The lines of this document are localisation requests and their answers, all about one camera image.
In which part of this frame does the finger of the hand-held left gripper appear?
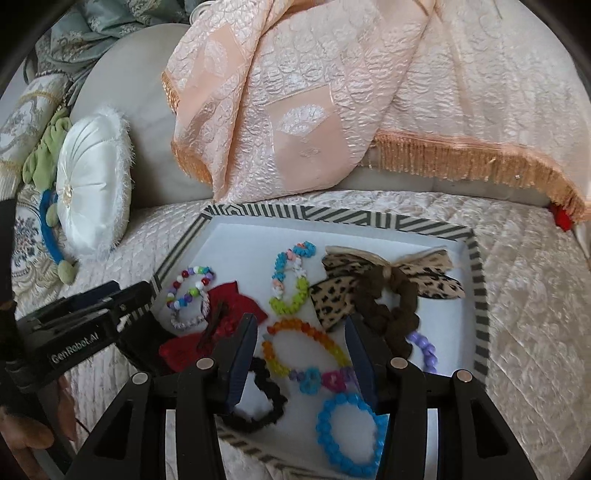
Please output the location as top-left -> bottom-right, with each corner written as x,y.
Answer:
115,320 -> 163,374
64,279 -> 156,324

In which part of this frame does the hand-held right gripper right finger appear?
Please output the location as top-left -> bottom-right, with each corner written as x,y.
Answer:
344,314 -> 523,480

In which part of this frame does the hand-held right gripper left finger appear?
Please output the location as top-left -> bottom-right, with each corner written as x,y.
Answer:
65,313 -> 259,480

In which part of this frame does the pink purple flower bead bracelet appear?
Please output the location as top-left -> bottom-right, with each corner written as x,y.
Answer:
290,366 -> 366,394

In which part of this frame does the black scrunchie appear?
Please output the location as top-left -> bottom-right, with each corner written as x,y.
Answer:
221,356 -> 288,433

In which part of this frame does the pale lilac bead bracelet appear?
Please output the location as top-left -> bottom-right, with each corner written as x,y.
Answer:
170,294 -> 211,332

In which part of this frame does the red velvet bow hair clip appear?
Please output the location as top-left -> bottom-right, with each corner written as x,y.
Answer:
158,282 -> 269,376

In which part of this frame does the rainbow bead bracelet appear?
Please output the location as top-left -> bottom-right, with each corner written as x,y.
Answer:
261,318 -> 348,378

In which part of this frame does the leopard bow brown scrunchie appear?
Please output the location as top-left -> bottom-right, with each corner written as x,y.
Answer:
308,244 -> 466,361

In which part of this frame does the blue green flower bead bracelet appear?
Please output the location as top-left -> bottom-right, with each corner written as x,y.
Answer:
269,240 -> 318,318

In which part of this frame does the multicolour pony bead bracelet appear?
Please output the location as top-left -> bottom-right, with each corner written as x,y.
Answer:
166,264 -> 216,311

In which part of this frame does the striped jewelry tray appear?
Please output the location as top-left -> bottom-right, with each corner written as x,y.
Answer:
117,202 -> 490,479

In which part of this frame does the person's left hand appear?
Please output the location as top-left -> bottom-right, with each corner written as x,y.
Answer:
0,377 -> 77,455

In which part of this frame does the blue floral fabric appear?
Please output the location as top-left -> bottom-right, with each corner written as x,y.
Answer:
10,188 -> 63,284

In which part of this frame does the white round satin pillow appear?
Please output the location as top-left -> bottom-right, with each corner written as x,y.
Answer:
55,105 -> 136,254

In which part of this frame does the blue and green plush toy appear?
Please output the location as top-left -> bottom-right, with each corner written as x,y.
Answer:
22,108 -> 80,285

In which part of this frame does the cream quilted bedspread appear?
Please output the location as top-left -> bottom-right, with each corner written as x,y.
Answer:
14,188 -> 591,480

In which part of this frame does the beige padded backrest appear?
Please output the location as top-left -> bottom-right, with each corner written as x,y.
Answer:
71,23 -> 557,209

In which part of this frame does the cream gold embroidered cushion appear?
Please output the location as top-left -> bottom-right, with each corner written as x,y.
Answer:
0,73 -> 71,188

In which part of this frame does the small red object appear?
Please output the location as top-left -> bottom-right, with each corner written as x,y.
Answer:
549,205 -> 575,232

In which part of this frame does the grey green damask curtain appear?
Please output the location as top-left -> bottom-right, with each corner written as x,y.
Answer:
25,0 -> 206,81

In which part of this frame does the peach fringed blanket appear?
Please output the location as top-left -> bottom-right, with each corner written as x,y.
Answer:
161,0 -> 588,223

